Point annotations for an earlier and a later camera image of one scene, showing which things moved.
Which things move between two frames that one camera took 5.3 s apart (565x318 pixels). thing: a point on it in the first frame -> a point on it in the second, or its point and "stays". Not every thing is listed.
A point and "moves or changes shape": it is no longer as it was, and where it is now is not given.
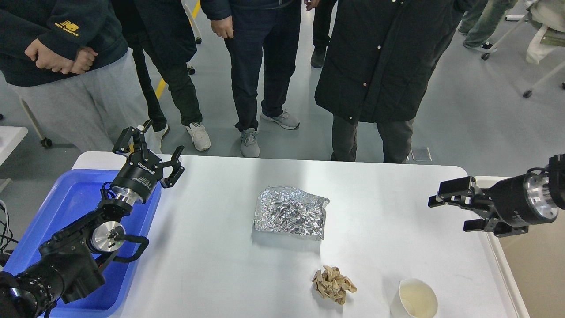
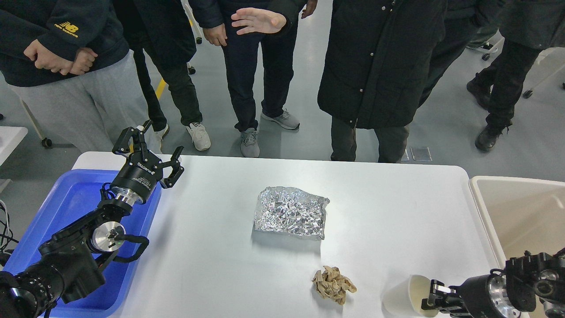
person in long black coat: x=380 y=55 stays
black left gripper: x=136 y=180 stays
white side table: x=10 y=137 stays
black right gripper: x=522 y=200 -> x=485 y=296
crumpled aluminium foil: x=290 y=210 stays
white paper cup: x=414 y=299 moves or changes shape
